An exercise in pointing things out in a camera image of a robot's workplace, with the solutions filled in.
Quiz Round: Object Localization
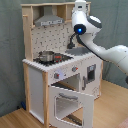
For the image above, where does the grey range hood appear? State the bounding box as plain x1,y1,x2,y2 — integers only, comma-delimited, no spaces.
34,5,64,27

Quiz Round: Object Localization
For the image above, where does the black toy faucet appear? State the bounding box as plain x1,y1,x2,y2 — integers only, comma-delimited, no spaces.
67,33,78,49

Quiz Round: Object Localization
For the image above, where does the grey toy sink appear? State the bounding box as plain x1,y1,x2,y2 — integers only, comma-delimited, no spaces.
66,47,90,56

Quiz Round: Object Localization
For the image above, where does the right red stove knob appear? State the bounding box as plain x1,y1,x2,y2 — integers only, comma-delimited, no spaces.
71,66,79,73

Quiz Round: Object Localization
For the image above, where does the wooden toy kitchen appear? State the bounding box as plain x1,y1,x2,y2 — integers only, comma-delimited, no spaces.
20,1,107,128

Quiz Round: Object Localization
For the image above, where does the black toy stovetop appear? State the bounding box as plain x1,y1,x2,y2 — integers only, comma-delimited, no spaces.
34,53,71,66

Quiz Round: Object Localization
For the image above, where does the red stove knob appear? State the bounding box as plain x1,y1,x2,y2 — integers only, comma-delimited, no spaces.
54,73,60,79
71,66,79,73

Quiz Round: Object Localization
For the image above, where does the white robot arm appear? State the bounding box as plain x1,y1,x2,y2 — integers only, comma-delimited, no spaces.
72,0,128,83

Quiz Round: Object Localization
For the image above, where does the white oven door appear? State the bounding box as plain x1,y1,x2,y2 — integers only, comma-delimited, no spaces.
49,86,94,128

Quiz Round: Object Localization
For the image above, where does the left red stove knob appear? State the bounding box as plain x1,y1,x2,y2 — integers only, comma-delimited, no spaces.
54,73,60,79

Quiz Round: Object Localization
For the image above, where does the white cupboard door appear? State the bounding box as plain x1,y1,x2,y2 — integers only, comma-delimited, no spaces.
80,56,102,98

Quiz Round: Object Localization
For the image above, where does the small silver pot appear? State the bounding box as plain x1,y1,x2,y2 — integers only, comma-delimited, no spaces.
39,51,54,62

